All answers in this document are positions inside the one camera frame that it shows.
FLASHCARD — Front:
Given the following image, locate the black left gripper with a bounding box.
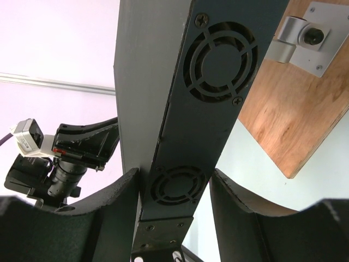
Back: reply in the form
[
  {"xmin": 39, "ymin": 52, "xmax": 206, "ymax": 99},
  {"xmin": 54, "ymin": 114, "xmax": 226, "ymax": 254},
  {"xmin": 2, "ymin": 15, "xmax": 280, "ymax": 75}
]
[{"xmin": 52, "ymin": 117, "xmax": 119, "ymax": 171}]

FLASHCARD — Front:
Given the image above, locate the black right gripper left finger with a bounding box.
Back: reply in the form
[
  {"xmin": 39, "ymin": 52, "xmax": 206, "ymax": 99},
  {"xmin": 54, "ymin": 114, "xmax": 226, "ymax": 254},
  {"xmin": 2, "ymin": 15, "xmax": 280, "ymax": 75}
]
[{"xmin": 1, "ymin": 168, "xmax": 139, "ymax": 261}]

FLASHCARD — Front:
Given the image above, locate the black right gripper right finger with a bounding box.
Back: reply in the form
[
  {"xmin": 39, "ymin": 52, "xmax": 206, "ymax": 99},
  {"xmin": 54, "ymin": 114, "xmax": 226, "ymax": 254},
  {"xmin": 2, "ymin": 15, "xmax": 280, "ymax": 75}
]
[{"xmin": 209, "ymin": 169, "xmax": 348, "ymax": 261}]

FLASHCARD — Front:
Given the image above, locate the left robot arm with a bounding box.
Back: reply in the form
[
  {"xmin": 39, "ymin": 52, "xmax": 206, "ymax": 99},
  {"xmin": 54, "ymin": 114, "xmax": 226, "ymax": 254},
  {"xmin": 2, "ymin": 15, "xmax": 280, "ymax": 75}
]
[{"xmin": 4, "ymin": 117, "xmax": 119, "ymax": 210}]

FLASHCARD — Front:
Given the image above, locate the wooden base board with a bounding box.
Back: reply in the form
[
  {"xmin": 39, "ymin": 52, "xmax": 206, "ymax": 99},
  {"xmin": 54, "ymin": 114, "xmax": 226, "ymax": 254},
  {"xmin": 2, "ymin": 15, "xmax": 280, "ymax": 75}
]
[{"xmin": 237, "ymin": 0, "xmax": 349, "ymax": 180}]

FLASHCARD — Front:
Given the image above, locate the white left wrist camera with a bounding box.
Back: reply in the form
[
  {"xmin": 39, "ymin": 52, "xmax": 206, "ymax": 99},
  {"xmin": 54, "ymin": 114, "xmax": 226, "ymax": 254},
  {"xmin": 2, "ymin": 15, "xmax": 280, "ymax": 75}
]
[{"xmin": 10, "ymin": 118, "xmax": 55, "ymax": 158}]

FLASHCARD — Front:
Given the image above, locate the blue network switch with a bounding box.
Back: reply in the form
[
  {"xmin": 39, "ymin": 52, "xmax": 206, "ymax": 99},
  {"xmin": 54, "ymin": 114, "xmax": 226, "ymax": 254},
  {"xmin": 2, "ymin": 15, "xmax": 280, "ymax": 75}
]
[{"xmin": 114, "ymin": 1, "xmax": 288, "ymax": 261}]

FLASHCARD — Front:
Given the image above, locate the aluminium wall profile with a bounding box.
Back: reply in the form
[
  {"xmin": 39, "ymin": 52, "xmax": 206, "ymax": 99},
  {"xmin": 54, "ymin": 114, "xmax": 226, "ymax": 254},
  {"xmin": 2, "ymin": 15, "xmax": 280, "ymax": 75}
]
[{"xmin": 1, "ymin": 73, "xmax": 116, "ymax": 96}]

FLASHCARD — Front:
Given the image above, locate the metal stand bracket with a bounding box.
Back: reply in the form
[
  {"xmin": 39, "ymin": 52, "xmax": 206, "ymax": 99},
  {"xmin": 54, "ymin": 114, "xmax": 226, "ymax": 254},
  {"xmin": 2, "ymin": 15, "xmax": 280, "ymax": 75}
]
[{"xmin": 264, "ymin": 2, "xmax": 348, "ymax": 78}]

